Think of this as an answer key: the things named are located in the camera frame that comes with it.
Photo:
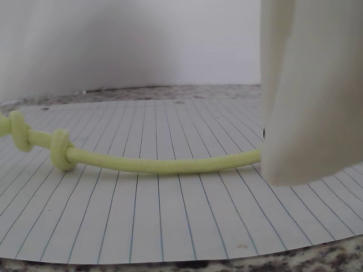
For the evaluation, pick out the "lined paper sheet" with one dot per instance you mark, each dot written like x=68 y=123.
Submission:
x=141 y=215

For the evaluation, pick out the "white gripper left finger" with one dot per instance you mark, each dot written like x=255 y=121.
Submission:
x=273 y=42

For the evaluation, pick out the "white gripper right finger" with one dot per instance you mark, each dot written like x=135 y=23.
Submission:
x=317 y=113

